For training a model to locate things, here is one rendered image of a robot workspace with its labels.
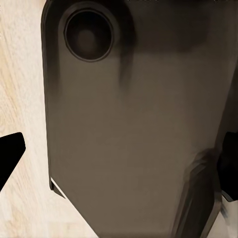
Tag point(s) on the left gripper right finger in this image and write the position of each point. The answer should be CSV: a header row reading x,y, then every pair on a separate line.
x,y
230,148

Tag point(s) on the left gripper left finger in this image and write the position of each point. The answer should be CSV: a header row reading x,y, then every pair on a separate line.
x,y
12,148

